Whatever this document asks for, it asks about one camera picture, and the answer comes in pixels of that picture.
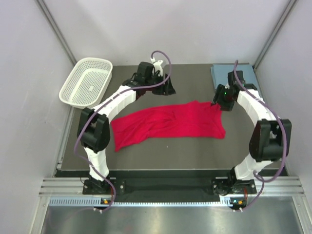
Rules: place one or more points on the folded blue t shirt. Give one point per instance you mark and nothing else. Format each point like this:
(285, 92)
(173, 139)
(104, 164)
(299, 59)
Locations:
(220, 74)

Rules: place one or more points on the left aluminium corner post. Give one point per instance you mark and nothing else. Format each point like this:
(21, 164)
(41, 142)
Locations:
(43, 7)

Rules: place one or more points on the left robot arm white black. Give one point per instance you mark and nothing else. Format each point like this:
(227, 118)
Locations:
(94, 124)

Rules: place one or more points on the white perforated plastic basket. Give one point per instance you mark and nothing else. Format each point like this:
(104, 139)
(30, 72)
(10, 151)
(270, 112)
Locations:
(87, 83)

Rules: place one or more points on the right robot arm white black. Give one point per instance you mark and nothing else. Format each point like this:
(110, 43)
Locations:
(271, 136)

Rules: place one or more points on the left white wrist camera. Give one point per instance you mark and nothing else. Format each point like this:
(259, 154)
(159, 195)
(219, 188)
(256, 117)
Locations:
(158, 65)

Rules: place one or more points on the right aluminium corner post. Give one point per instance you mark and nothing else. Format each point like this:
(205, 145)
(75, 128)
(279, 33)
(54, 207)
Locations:
(274, 33)

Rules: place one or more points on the red t shirt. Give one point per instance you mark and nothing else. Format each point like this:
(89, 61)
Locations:
(193, 119)

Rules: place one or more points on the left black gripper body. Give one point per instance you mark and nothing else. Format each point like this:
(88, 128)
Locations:
(162, 89)

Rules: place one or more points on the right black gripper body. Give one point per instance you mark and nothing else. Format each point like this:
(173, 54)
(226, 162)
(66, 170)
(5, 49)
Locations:
(224, 100)

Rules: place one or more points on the aluminium corner post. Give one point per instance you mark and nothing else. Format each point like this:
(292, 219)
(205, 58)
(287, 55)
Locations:
(274, 33)
(43, 7)

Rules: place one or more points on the aluminium frame rail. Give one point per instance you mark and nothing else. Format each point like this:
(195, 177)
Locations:
(73, 186)

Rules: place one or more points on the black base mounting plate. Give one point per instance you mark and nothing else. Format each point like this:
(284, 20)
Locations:
(212, 182)

